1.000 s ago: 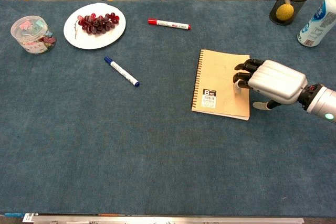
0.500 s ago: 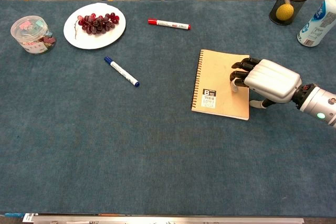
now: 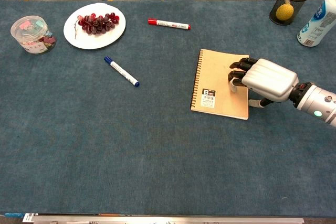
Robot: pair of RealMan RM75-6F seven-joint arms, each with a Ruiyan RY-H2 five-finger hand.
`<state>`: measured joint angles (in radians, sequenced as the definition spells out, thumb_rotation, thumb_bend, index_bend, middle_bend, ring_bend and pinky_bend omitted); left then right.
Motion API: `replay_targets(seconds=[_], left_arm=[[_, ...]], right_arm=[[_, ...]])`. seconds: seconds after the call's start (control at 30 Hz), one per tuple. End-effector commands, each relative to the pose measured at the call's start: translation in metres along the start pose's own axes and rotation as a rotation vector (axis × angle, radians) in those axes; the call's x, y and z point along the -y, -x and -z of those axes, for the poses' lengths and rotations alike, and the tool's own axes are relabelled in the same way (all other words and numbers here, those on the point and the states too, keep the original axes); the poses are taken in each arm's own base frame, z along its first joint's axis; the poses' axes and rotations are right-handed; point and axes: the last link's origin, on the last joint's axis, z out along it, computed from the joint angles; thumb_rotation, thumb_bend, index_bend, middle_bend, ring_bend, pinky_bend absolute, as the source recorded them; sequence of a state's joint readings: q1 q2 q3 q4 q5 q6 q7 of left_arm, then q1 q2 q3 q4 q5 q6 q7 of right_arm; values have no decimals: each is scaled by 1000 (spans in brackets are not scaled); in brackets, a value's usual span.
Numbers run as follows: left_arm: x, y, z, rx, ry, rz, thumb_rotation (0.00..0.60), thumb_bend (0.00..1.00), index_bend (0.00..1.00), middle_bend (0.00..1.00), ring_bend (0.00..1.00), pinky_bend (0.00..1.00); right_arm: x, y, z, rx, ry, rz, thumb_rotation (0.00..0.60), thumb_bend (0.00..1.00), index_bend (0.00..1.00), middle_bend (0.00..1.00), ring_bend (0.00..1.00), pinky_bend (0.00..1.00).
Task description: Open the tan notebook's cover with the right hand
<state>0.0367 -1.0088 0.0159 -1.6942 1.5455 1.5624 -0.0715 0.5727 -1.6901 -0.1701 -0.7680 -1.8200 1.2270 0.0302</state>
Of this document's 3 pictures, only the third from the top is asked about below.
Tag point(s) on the yellow lemon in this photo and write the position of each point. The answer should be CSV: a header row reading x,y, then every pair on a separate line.
x,y
284,12

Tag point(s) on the white round plate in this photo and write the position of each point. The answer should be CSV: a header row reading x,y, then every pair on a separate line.
x,y
97,39

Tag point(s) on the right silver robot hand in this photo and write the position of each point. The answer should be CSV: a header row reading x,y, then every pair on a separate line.
x,y
270,79

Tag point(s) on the aluminium profile rail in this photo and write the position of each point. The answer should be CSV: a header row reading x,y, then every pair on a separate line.
x,y
168,220

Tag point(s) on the kraft spiral notebook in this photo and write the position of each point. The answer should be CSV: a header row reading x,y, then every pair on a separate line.
x,y
215,82

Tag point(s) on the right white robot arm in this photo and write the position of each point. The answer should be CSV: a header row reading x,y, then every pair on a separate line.
x,y
319,103

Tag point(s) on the black mesh pen cup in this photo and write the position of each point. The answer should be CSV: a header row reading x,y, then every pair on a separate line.
x,y
294,6

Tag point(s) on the clear jar of binder clips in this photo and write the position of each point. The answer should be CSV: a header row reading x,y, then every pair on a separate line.
x,y
32,34

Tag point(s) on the red grape bunch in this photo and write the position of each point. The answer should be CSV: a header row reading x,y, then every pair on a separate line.
x,y
98,23

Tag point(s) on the white and blue bottle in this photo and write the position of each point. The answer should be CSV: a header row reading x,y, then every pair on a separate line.
x,y
316,22

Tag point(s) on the blue whiteboard marker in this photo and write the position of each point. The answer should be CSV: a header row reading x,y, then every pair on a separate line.
x,y
121,71

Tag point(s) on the teal felt table mat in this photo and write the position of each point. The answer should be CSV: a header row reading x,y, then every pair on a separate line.
x,y
105,142

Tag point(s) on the red whiteboard marker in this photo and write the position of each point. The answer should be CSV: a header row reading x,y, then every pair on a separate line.
x,y
169,23

